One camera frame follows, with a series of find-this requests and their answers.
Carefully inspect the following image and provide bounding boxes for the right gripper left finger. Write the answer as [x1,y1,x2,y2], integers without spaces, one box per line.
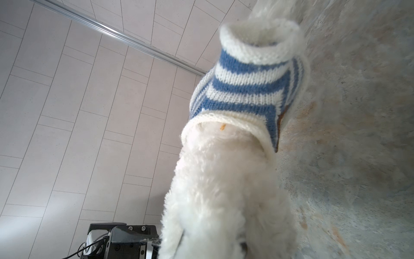
[174,230,185,256]

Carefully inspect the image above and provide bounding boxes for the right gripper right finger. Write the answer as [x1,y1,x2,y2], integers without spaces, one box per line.
[240,242,248,254]

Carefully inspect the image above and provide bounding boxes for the white teddy bear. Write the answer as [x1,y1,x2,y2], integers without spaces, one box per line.
[158,1,307,259]

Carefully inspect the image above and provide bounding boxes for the blue white striped sweater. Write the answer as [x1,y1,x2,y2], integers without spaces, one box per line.
[181,18,310,156]

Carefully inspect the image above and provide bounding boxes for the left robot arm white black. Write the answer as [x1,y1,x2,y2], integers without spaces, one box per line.
[67,222,161,259]

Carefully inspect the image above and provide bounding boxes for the left corner aluminium post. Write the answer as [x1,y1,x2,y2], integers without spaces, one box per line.
[32,0,206,76]

